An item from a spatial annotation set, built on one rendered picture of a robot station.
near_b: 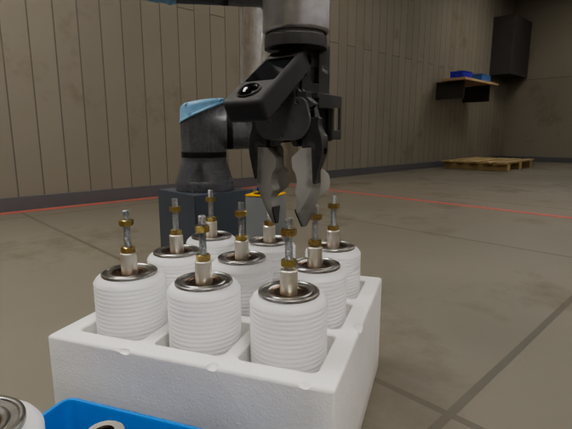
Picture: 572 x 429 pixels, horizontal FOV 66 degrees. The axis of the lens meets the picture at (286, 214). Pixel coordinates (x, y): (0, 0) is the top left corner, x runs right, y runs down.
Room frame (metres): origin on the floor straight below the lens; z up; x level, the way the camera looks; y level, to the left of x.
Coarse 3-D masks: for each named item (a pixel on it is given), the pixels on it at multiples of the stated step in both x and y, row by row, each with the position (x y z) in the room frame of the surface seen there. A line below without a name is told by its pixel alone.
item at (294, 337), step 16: (256, 304) 0.49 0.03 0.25; (272, 304) 0.48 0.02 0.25; (304, 304) 0.48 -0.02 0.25; (320, 304) 0.48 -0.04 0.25; (256, 320) 0.48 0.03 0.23; (272, 320) 0.47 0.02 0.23; (288, 320) 0.46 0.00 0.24; (304, 320) 0.47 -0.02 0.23; (320, 320) 0.48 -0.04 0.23; (256, 336) 0.48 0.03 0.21; (272, 336) 0.47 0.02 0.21; (288, 336) 0.46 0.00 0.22; (304, 336) 0.47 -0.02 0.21; (320, 336) 0.48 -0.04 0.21; (256, 352) 0.48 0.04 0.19; (272, 352) 0.47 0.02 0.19; (288, 352) 0.46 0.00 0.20; (304, 352) 0.47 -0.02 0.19; (320, 352) 0.48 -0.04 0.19; (288, 368) 0.46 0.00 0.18; (304, 368) 0.47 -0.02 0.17
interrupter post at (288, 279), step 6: (282, 270) 0.51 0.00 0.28; (294, 270) 0.51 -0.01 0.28; (282, 276) 0.50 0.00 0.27; (288, 276) 0.50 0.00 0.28; (294, 276) 0.50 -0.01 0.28; (282, 282) 0.50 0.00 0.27; (288, 282) 0.50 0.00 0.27; (294, 282) 0.50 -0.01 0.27; (282, 288) 0.50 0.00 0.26; (288, 288) 0.50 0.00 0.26; (294, 288) 0.50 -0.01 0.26; (282, 294) 0.50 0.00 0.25; (288, 294) 0.50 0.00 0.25; (294, 294) 0.50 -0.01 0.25
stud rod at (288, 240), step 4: (288, 220) 0.51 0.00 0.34; (292, 220) 0.51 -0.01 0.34; (288, 224) 0.51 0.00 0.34; (292, 224) 0.51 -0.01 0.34; (288, 228) 0.51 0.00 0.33; (292, 228) 0.51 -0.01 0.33; (288, 240) 0.51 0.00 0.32; (292, 240) 0.51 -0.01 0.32; (288, 244) 0.51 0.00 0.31; (292, 244) 0.51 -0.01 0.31; (288, 248) 0.51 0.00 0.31; (292, 248) 0.51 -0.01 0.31; (288, 252) 0.51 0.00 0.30; (292, 252) 0.51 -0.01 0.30; (288, 256) 0.51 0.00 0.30; (292, 256) 0.51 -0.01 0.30; (288, 268) 0.51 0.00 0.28; (292, 268) 0.51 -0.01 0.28
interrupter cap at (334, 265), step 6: (300, 258) 0.65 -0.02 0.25; (306, 258) 0.65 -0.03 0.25; (324, 258) 0.65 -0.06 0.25; (300, 264) 0.62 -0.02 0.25; (306, 264) 0.63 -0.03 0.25; (324, 264) 0.63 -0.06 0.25; (330, 264) 0.62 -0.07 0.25; (336, 264) 0.62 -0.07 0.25; (300, 270) 0.59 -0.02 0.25; (306, 270) 0.59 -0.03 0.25; (312, 270) 0.59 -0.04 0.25; (318, 270) 0.59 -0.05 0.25; (324, 270) 0.59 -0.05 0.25; (330, 270) 0.59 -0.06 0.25; (336, 270) 0.60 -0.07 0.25
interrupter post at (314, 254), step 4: (308, 248) 0.62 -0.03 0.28; (312, 248) 0.61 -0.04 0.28; (316, 248) 0.61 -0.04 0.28; (320, 248) 0.61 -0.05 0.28; (308, 252) 0.62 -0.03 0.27; (312, 252) 0.61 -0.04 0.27; (316, 252) 0.61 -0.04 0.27; (320, 252) 0.61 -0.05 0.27; (308, 256) 0.62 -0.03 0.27; (312, 256) 0.61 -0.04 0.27; (316, 256) 0.61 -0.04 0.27; (320, 256) 0.61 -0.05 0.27; (308, 260) 0.62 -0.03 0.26; (312, 260) 0.61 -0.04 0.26; (316, 260) 0.61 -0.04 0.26; (320, 260) 0.61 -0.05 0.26; (308, 264) 0.62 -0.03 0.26; (312, 264) 0.61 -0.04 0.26; (316, 264) 0.61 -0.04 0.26; (320, 264) 0.61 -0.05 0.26
